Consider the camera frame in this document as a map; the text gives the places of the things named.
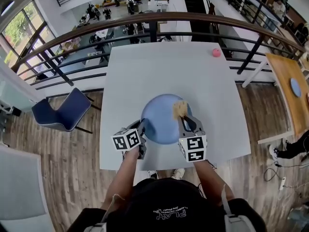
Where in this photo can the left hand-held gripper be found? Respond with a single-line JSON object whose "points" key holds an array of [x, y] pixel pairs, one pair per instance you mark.
{"points": [[125, 140]]}

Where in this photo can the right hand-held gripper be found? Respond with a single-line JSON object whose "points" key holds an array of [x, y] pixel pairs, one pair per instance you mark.
{"points": [[194, 149]]}

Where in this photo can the beige scrubbing sponge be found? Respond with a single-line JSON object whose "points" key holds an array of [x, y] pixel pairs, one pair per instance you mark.
{"points": [[179, 109]]}

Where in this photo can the big blue plate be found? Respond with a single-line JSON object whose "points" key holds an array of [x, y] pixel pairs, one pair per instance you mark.
{"points": [[295, 87], [159, 112]]}

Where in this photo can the person's right forearm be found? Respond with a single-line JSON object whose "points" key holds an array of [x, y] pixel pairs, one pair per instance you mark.
{"points": [[212, 182]]}

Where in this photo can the person's left forearm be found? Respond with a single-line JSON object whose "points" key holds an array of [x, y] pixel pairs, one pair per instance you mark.
{"points": [[120, 180]]}

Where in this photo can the person's white shoe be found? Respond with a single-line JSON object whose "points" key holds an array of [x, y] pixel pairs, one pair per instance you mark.
{"points": [[153, 175], [178, 173]]}

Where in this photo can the white square table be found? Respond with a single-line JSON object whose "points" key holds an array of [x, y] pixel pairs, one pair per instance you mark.
{"points": [[144, 69]]}

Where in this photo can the person's black shirt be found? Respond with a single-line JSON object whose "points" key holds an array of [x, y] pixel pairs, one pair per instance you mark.
{"points": [[169, 197]]}

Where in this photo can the blue chair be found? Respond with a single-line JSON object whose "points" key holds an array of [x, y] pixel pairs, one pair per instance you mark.
{"points": [[60, 115]]}

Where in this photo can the pink ball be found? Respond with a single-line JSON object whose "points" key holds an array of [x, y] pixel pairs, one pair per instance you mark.
{"points": [[216, 52]]}

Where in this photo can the white power strip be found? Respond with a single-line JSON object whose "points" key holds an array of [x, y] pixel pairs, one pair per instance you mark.
{"points": [[282, 183]]}

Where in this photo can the wooden table with white legs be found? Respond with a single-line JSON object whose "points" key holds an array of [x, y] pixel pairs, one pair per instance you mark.
{"points": [[282, 71]]}

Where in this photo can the black railing with wooden handrail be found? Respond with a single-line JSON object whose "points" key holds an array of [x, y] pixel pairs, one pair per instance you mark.
{"points": [[181, 15]]}

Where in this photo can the black bin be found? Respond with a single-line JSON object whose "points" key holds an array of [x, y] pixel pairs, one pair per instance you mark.
{"points": [[17, 111]]}

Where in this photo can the group of people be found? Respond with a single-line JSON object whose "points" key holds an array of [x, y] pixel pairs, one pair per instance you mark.
{"points": [[131, 5]]}

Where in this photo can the small wooden table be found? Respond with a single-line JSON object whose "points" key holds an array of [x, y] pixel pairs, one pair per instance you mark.
{"points": [[305, 62]]}

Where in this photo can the large window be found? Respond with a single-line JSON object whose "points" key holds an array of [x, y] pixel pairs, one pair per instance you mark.
{"points": [[17, 28]]}

